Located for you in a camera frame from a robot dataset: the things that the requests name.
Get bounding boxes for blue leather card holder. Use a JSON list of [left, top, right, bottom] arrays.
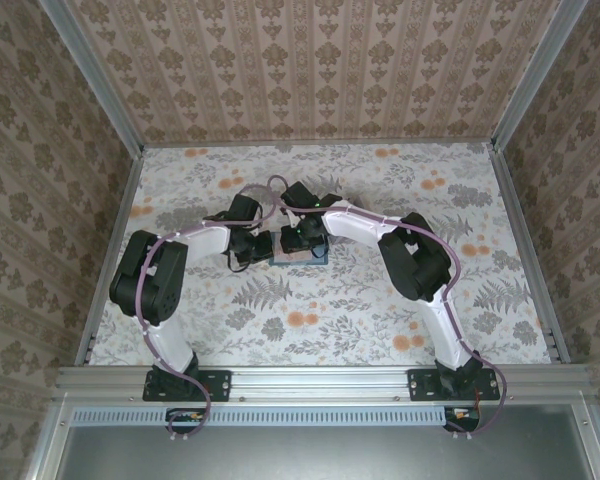
[[268, 230, 330, 266]]

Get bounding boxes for black wiring connector box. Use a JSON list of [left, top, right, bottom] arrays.
[[442, 405, 483, 434], [165, 407, 209, 434]]

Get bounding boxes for grey metal sheet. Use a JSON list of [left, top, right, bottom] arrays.
[[54, 424, 589, 480]]

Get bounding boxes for black left camera cable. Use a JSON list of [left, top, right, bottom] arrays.
[[223, 249, 254, 274]]

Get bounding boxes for aluminium side frame rail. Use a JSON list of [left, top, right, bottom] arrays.
[[488, 144, 572, 365], [74, 147, 147, 369]]

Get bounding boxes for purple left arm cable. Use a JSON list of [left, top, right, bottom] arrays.
[[137, 183, 277, 444]]

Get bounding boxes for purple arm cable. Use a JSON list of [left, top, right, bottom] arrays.
[[137, 183, 277, 444], [267, 174, 509, 442]]

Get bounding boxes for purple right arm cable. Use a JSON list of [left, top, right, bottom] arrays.
[[267, 174, 509, 442]]

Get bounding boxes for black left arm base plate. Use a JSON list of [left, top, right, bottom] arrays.
[[142, 367, 233, 403]]

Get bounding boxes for aluminium wide frame rail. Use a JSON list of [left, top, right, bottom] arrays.
[[54, 364, 592, 402]]

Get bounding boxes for aluminium upright frame post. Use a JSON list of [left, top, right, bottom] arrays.
[[490, 0, 590, 154], [43, 0, 147, 154]]

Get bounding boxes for grey slotted cable duct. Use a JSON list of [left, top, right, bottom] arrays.
[[72, 405, 449, 427]]

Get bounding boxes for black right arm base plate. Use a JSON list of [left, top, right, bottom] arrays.
[[408, 367, 501, 403]]

